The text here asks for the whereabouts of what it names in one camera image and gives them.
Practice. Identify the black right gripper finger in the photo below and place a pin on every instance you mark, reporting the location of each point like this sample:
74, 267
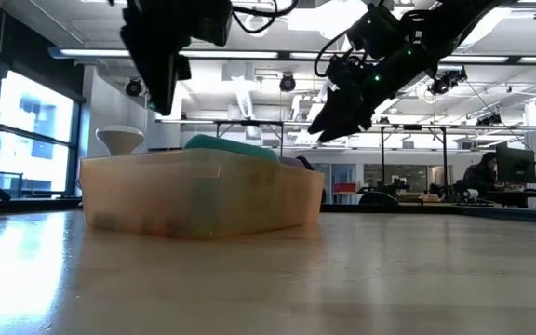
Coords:
330, 116
356, 121

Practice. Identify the large purple foam die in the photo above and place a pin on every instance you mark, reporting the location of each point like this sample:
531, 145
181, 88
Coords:
292, 162

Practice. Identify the large teal foam die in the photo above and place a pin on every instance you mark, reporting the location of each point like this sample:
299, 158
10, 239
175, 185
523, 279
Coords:
231, 146

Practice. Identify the translucent orange plastic bin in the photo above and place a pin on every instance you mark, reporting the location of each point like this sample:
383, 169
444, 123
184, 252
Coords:
203, 195

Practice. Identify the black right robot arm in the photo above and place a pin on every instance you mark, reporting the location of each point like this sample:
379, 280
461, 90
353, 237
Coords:
431, 32

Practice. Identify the red box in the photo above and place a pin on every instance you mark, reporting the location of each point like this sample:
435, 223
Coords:
344, 188

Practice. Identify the black dome object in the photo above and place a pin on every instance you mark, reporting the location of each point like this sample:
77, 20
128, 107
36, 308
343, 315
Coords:
377, 200

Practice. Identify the large window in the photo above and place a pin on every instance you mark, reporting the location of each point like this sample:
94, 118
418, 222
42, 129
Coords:
35, 130

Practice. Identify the person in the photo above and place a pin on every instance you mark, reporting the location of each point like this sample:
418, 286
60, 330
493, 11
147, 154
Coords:
479, 174

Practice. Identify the black computer monitor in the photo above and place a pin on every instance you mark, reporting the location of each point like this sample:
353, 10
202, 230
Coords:
515, 165

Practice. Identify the dark desk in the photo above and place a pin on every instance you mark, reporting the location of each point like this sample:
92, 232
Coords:
514, 195

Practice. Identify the black ceiling camera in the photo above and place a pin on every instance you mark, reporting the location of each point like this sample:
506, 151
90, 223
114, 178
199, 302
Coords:
445, 81
134, 87
287, 83
489, 119

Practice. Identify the ceiling light rail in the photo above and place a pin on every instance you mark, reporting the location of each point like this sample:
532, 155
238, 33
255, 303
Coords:
226, 54

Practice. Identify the white pedestal stool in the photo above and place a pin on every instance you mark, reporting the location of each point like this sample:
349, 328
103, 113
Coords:
120, 139

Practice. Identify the black metal rig frame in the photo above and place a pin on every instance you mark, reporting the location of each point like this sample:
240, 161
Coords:
444, 153
249, 123

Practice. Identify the black table frame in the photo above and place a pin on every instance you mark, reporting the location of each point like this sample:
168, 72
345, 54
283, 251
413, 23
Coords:
482, 211

